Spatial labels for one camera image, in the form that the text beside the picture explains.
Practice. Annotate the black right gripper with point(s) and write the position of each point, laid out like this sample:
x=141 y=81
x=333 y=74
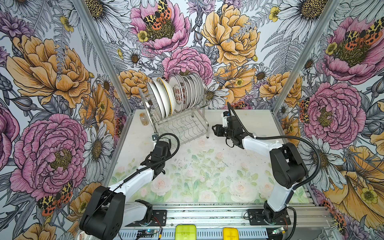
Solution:
x=218 y=129

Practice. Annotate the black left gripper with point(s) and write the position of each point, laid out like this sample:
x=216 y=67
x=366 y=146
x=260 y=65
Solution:
x=168 y=155

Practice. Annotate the silver metal dish rack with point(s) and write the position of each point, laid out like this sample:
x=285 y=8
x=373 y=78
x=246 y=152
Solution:
x=187 y=126

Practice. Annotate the white plate black striped rim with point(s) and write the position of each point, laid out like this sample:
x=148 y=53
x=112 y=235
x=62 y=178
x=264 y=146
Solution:
x=156 y=100

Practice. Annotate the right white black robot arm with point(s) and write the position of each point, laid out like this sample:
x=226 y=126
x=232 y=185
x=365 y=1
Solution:
x=287 y=165

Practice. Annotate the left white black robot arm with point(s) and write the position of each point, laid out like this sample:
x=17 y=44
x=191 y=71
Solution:
x=108 y=209

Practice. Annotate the white plate red floral pattern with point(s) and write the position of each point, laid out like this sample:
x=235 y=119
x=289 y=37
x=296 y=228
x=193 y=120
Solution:
x=179 y=90

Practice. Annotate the white plate yellow rim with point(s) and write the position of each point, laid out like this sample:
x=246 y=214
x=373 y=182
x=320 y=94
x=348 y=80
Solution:
x=167 y=96

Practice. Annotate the green plastic box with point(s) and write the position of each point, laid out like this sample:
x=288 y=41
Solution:
x=185 y=232

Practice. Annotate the yellow plastic box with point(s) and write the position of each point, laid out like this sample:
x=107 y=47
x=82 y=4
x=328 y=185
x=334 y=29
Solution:
x=230 y=234

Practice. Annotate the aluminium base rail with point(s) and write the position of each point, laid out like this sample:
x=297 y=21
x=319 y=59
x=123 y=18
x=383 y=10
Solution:
x=301 y=222

